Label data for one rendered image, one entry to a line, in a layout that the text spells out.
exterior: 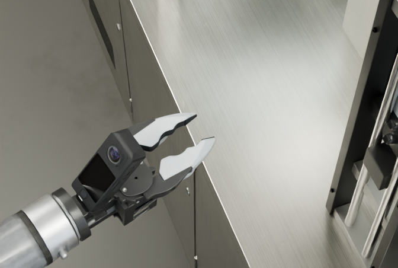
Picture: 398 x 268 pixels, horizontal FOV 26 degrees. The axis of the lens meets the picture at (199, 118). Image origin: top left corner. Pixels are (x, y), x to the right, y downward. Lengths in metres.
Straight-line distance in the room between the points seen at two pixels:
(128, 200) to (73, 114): 1.59
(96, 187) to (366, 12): 0.69
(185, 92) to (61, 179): 1.03
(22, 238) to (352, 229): 0.59
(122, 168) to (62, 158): 1.56
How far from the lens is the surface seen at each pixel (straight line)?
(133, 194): 1.07
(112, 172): 1.02
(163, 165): 1.09
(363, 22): 1.58
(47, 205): 1.06
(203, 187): 1.70
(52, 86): 2.71
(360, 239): 1.41
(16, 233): 1.05
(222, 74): 1.59
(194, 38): 1.64
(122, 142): 1.00
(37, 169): 2.56
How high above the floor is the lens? 2.18
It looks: 57 degrees down
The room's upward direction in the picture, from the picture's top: straight up
